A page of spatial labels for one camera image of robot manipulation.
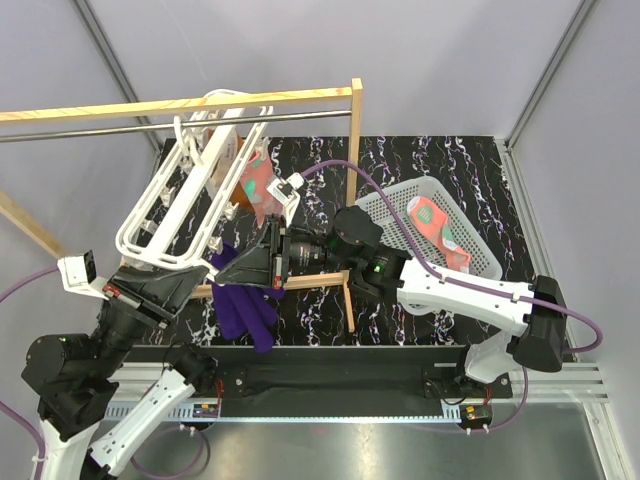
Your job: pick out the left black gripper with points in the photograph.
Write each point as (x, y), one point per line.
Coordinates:
(158, 294)

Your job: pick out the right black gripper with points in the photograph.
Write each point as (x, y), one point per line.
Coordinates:
(265, 262)

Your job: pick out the purple sock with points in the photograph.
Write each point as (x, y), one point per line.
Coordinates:
(244, 310)

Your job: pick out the orange sock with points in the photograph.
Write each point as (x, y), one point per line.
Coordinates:
(238, 196)

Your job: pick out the pink patterned sock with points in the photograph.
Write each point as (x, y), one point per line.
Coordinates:
(433, 224)
(254, 180)

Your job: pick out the white plastic clip hanger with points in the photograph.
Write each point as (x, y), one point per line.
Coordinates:
(216, 137)

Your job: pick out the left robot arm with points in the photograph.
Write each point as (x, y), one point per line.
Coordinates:
(72, 373)

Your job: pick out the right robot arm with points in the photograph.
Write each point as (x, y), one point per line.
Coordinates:
(530, 317)

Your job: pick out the black marbled mat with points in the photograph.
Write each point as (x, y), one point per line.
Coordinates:
(469, 168)

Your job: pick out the metal rack rod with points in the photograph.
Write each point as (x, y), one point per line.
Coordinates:
(148, 128)

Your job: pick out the white plastic basket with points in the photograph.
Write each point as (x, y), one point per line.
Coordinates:
(483, 263)

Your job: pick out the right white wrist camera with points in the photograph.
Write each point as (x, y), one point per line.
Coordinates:
(285, 195)

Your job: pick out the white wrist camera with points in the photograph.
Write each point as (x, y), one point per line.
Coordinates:
(79, 275)
(285, 195)

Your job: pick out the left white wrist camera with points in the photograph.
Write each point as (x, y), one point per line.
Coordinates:
(79, 275)

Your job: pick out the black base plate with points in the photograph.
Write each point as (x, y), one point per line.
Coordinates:
(345, 384)

